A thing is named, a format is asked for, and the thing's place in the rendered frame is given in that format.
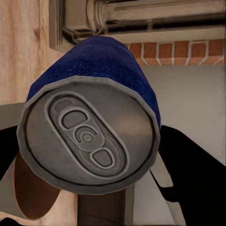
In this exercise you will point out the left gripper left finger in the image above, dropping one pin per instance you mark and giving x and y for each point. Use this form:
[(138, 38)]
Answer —
[(9, 148)]

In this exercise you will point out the cabinet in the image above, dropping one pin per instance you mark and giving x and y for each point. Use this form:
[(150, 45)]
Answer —
[(113, 209)]

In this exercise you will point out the trash can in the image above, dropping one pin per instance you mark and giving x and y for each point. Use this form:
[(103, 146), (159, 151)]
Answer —
[(22, 193)]

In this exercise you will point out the wood fireplace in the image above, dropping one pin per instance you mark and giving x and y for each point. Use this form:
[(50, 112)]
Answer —
[(135, 21)]

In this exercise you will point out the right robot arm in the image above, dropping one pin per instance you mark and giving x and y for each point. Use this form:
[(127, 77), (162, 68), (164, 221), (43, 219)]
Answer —
[(161, 175)]

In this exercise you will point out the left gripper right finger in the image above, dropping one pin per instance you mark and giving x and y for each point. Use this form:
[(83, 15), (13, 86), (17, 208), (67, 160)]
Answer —
[(199, 180)]

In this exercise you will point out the can of soda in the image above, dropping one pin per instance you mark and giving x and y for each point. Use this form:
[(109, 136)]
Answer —
[(91, 123)]

